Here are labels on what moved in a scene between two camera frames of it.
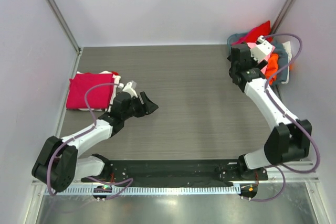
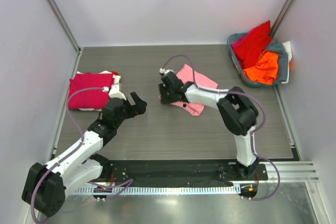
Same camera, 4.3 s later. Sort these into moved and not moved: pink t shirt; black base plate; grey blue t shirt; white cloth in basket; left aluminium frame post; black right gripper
Moved: black right gripper; pink t shirt
Not moved: black base plate; white cloth in basket; grey blue t shirt; left aluminium frame post
